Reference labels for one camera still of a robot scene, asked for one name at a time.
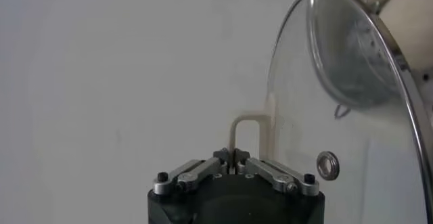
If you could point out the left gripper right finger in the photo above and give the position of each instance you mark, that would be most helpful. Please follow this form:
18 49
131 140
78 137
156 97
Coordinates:
270 173

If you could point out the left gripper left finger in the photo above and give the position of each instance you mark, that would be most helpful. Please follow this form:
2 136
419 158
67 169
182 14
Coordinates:
199 171

